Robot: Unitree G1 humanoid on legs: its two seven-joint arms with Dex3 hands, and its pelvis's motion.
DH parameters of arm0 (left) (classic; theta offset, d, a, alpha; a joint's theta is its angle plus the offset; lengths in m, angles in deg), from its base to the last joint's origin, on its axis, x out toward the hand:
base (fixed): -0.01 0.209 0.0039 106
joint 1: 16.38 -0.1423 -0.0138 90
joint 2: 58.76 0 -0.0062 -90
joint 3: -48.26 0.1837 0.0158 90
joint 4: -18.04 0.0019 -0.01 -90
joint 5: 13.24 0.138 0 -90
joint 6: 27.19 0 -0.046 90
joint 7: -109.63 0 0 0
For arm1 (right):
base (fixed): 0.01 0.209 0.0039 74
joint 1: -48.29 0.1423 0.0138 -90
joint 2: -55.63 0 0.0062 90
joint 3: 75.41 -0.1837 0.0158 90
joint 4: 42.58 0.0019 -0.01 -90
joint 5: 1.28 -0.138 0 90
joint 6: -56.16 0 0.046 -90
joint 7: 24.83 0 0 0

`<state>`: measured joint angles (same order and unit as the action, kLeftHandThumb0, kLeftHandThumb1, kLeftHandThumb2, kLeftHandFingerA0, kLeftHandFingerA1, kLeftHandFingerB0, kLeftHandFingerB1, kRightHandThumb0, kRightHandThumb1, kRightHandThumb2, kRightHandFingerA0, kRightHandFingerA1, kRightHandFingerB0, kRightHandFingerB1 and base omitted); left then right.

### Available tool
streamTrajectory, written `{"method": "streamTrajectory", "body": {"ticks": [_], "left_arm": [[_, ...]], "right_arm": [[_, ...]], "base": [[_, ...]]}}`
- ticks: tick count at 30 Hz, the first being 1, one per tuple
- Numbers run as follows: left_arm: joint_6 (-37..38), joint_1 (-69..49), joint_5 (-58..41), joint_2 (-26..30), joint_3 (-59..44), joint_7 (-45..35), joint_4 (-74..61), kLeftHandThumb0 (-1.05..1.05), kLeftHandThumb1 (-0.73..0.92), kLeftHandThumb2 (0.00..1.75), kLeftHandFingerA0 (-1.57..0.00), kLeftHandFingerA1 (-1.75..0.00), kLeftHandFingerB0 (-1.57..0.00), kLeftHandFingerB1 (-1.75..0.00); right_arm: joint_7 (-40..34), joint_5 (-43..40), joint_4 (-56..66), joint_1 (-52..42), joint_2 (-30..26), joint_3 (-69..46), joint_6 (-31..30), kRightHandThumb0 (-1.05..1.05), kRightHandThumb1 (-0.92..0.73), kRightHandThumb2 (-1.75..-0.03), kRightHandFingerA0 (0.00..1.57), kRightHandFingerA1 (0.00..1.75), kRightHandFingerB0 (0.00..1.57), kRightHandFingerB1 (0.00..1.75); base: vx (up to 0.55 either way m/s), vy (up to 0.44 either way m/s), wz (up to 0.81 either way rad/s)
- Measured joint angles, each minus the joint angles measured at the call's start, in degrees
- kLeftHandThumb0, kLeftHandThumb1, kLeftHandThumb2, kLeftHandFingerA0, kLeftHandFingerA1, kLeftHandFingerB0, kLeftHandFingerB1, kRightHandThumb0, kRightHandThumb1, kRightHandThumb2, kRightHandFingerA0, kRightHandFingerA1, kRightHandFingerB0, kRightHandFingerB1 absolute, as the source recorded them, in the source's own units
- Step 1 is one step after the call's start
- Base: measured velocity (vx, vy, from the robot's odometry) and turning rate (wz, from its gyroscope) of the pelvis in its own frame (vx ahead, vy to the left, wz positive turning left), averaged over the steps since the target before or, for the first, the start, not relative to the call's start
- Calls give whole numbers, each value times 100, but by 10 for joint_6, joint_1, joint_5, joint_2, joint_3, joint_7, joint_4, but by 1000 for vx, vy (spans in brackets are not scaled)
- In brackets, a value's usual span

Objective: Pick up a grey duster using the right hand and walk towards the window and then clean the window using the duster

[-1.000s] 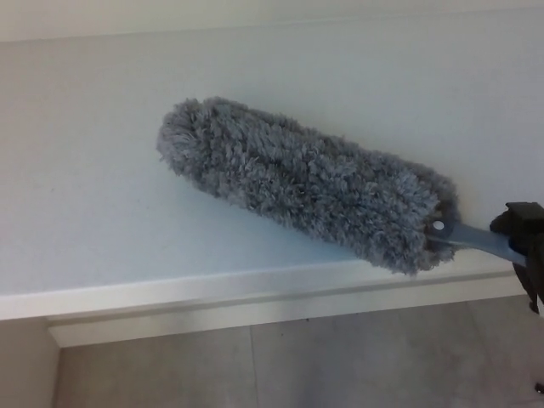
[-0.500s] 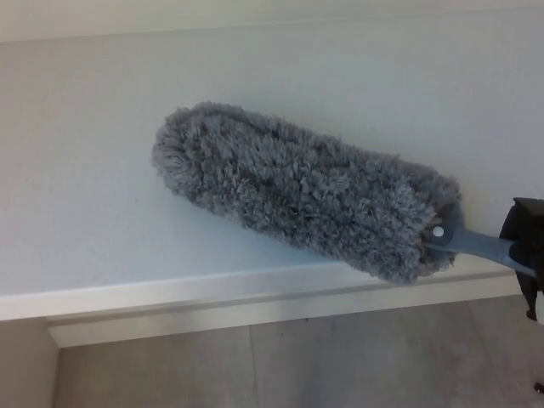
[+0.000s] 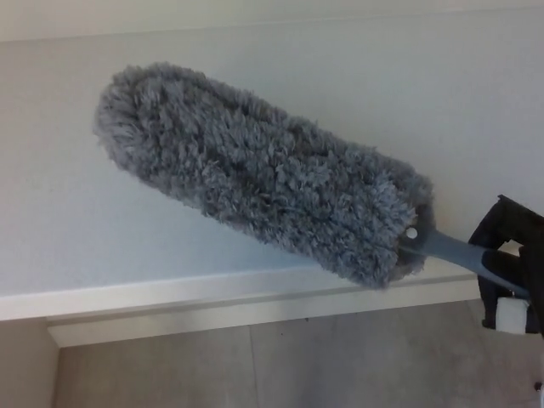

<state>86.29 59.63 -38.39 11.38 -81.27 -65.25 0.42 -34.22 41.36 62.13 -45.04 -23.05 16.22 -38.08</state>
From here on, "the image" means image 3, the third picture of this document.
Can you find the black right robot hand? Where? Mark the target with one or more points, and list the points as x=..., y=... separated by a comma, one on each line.
x=533, y=255

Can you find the grey fluffy microfibre duster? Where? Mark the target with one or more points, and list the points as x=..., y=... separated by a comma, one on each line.
x=255, y=170

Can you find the white table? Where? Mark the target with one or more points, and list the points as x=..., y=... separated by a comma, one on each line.
x=170, y=306

